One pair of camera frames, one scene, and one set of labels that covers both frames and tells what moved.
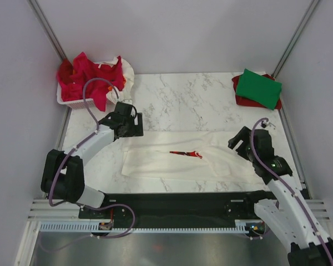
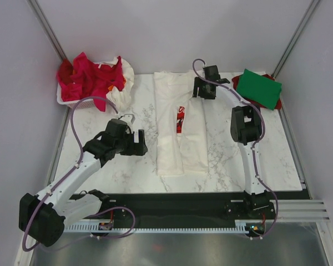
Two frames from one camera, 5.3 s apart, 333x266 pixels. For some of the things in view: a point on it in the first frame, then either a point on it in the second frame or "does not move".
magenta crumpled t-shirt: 84,70 does not move
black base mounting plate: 177,208 does not move
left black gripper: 136,130 → 139,149
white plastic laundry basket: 73,104 does not move
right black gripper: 244,134 → 198,82
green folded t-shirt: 258,88 does not move
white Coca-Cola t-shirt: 191,154 → 181,134
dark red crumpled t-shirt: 65,71 does not move
